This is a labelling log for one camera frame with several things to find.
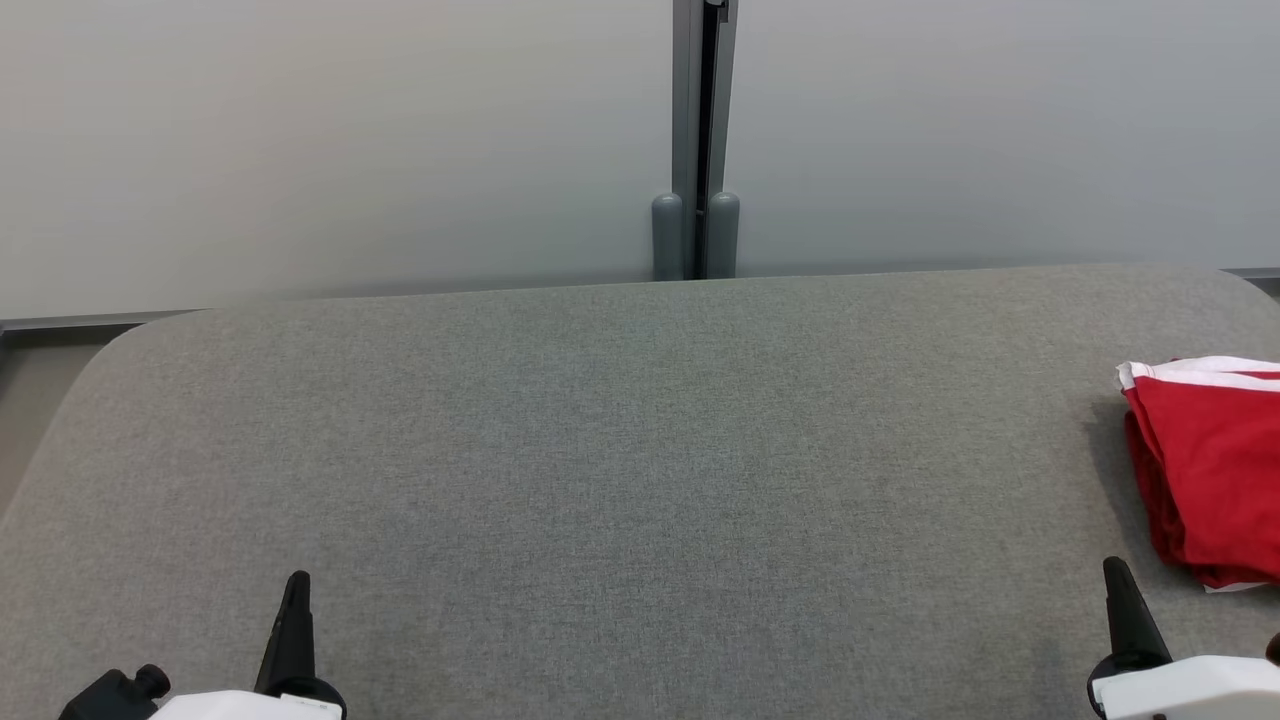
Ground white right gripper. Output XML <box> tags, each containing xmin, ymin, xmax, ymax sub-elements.
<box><xmin>1088</xmin><ymin>557</ymin><xmax>1280</xmax><ymax>720</ymax></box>

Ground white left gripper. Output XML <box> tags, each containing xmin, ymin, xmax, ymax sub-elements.
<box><xmin>150</xmin><ymin>570</ymin><xmax>348</xmax><ymax>720</ymax></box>

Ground red shorts white trim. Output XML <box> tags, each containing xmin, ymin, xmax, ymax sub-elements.
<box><xmin>1115</xmin><ymin>357</ymin><xmax>1280</xmax><ymax>586</ymax></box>

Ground grey cylindrical bumper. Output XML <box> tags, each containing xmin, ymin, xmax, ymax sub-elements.
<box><xmin>706</xmin><ymin>192</ymin><xmax>741</xmax><ymax>279</ymax></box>
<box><xmin>651</xmin><ymin>193</ymin><xmax>685</xmax><ymax>282</ymax></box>

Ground grey metal partition post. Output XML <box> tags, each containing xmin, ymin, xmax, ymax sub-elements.
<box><xmin>672</xmin><ymin>0</ymin><xmax>739</xmax><ymax>281</ymax></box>

